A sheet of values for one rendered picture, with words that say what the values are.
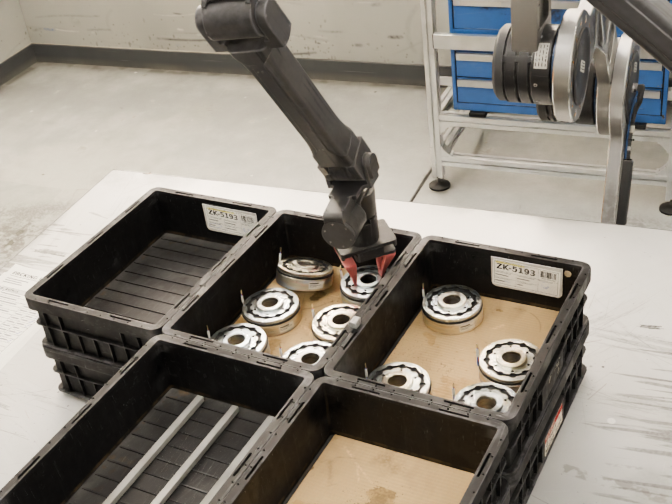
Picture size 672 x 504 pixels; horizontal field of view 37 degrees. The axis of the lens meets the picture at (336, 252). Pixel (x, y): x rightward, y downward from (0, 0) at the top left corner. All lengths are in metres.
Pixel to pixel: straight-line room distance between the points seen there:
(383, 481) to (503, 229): 0.88
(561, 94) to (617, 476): 0.65
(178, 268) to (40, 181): 2.40
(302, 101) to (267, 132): 2.87
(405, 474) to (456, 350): 0.28
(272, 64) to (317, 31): 3.30
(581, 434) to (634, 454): 0.09
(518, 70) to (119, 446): 0.93
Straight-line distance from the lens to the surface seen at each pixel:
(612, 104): 2.27
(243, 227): 1.96
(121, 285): 1.97
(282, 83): 1.41
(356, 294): 1.75
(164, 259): 2.01
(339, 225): 1.58
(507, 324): 1.71
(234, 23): 1.33
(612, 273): 2.06
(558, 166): 3.58
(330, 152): 1.55
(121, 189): 2.58
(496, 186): 3.74
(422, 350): 1.67
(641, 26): 1.22
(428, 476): 1.46
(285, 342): 1.72
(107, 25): 5.27
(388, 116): 4.32
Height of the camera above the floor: 1.89
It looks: 33 degrees down
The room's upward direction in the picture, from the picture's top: 8 degrees counter-clockwise
